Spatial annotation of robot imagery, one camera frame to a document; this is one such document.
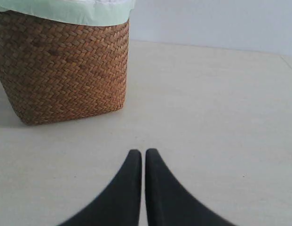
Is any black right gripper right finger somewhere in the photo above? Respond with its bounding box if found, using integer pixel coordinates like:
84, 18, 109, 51
145, 148, 233, 226

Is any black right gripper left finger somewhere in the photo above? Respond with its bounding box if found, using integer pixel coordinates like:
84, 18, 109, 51
61, 150, 142, 226

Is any translucent green-white bin liner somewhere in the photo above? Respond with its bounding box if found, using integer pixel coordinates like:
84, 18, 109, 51
0, 0, 135, 26

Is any woven wicker basket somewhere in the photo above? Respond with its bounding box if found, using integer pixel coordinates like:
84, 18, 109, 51
0, 11, 129, 125

